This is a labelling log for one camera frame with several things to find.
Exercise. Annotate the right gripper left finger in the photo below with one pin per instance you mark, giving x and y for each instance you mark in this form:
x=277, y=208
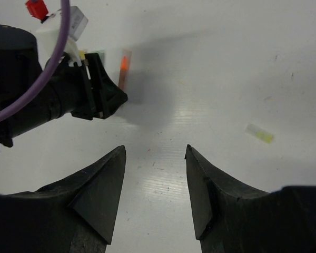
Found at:
x=84, y=205

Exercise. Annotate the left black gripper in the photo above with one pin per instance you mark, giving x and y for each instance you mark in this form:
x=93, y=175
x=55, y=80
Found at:
x=64, y=93

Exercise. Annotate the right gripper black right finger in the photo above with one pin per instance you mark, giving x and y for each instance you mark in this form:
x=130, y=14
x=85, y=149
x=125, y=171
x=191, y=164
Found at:
x=218, y=203

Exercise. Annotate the orange thin pen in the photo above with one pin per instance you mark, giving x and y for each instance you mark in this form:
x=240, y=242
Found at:
x=124, y=68

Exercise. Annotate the green highlighter pen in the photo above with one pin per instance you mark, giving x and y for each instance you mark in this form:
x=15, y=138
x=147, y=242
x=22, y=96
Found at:
x=101, y=54

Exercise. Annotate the yellow highlighter pen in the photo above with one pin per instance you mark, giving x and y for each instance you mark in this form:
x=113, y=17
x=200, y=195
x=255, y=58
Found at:
x=82, y=54

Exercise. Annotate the pale yellow small cap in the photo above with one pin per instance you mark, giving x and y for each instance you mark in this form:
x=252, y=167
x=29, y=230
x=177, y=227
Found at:
x=259, y=133

